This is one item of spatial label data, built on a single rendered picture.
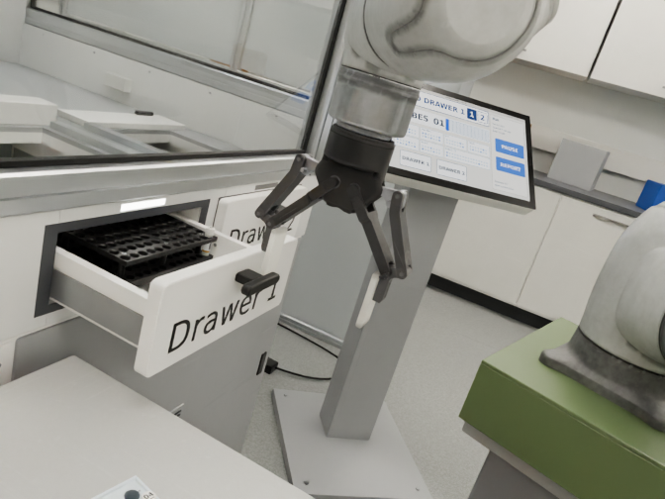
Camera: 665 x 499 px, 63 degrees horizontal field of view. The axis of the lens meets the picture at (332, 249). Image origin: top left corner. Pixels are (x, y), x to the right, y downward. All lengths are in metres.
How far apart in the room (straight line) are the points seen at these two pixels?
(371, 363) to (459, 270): 1.94
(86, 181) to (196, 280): 0.17
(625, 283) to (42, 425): 0.72
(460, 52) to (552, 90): 3.82
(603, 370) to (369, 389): 1.09
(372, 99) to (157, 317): 0.31
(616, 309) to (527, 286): 2.80
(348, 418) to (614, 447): 1.22
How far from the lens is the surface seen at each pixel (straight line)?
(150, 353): 0.59
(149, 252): 0.70
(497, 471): 0.93
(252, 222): 0.97
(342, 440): 1.92
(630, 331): 0.81
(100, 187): 0.69
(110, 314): 0.64
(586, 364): 0.86
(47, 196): 0.64
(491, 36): 0.39
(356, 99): 0.57
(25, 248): 0.65
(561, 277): 3.60
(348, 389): 1.81
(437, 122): 1.56
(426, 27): 0.39
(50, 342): 0.74
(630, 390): 0.85
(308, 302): 2.53
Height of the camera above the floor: 1.17
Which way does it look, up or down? 18 degrees down
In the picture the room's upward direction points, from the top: 17 degrees clockwise
